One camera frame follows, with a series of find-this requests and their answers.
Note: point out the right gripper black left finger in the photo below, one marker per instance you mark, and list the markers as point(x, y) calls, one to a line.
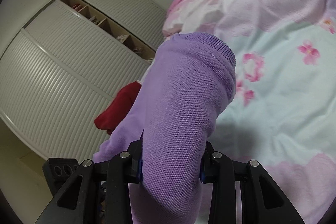
point(127, 165)

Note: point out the floral mint pink duvet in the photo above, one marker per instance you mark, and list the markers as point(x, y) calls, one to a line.
point(283, 113)

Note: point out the purple knit sweater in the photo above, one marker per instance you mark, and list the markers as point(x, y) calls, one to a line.
point(191, 81)

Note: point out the white louvered wardrobe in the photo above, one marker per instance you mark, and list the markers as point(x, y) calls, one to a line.
point(66, 65)

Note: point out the red folded garment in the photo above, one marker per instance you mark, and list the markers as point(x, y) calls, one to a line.
point(120, 106)

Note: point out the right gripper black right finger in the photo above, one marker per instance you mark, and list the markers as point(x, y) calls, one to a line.
point(214, 165)

